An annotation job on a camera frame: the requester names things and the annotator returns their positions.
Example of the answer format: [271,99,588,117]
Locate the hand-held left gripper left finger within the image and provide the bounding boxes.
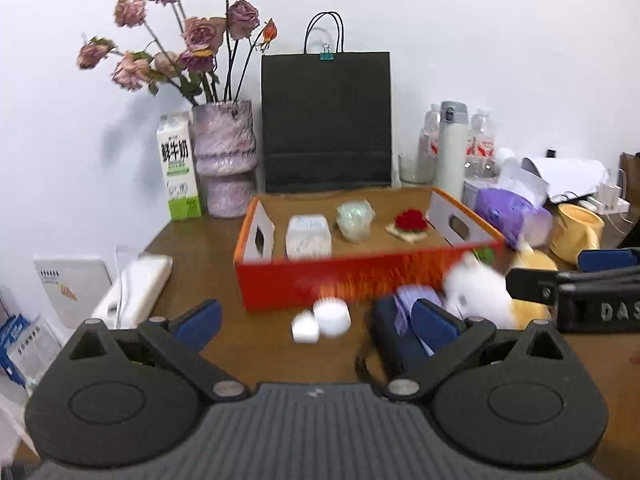
[66,299,250,403]

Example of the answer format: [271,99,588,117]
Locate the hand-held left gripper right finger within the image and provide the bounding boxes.
[385,299,569,403]

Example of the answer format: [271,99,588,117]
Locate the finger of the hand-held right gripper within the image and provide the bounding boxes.
[557,247,640,287]
[505,267,563,307]

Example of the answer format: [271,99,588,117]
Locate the purple cloth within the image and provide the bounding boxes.
[393,285,446,336]

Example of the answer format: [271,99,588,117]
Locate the navy blue pouch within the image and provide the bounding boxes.
[370,296,451,386]

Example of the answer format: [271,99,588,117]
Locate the white and yellow plush toy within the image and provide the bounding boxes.
[442,245,558,331]

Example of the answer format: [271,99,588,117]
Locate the black cable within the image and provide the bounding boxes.
[356,342,386,388]

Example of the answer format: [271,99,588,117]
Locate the white round jar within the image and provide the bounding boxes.
[312,297,352,337]

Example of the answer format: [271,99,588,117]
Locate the orange cardboard box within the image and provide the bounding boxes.
[233,187,507,312]

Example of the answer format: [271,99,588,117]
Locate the yellow mug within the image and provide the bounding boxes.
[550,203,606,265]

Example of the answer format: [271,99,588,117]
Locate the white charger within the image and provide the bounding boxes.
[597,182,631,213]

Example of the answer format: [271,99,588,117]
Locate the white power strip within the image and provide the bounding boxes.
[91,254,174,328]

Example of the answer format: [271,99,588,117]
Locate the purple tissue pack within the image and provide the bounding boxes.
[474,187,553,250]

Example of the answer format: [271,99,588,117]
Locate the brown paper bag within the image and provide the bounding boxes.
[619,151,640,201]

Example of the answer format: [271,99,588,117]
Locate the wooden desk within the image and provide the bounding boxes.
[12,187,640,466]

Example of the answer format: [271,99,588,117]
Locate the white paper sheets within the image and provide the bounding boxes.
[521,156,608,203]

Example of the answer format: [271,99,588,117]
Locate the white plastic bag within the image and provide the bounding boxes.
[496,149,548,207]

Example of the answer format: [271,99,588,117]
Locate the red rose on card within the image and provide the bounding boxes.
[385,208,430,242]

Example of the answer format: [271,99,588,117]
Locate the pale green wrapped item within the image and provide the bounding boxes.
[336,199,376,242]

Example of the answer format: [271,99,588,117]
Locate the white flat box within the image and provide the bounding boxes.
[33,256,115,330]

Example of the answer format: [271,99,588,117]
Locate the white square box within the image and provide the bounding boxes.
[285,214,333,260]

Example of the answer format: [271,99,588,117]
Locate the white thermos bottle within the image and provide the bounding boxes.
[434,101,470,202]

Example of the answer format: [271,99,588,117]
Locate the clear plastic water bottle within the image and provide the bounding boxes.
[465,108,497,178]
[419,105,442,172]

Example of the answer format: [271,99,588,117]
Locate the green white milk carton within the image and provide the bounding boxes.
[156,111,203,222]

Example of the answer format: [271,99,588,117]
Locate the clear glass cup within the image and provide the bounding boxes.
[398,152,436,187]

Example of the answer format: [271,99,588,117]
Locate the pink marbled vase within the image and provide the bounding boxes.
[191,100,259,219]

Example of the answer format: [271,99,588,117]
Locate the blue white packet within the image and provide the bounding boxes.
[0,312,63,393]

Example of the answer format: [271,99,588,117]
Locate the black paper bag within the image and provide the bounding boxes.
[261,11,392,194]

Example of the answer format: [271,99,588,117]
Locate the dried pink roses bouquet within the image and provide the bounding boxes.
[76,0,278,107]

